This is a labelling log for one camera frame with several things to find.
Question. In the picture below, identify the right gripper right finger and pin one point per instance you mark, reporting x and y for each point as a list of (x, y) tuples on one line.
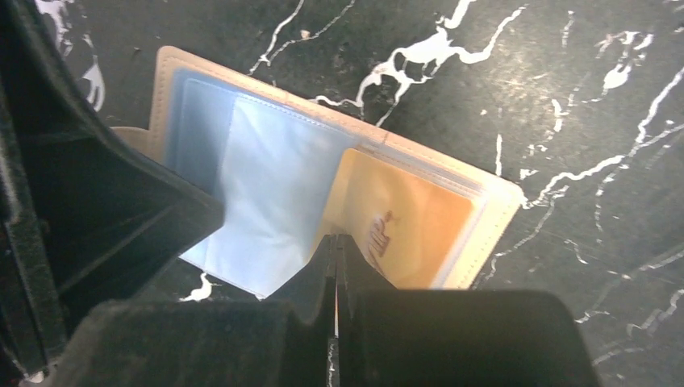
[(421, 337)]

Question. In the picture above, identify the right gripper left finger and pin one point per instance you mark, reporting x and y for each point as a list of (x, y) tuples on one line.
[(280, 341)]

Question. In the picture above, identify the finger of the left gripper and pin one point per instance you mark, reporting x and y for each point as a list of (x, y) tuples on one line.
[(84, 217)]

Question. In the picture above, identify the gold credit card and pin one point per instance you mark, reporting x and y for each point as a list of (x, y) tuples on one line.
[(407, 227)]

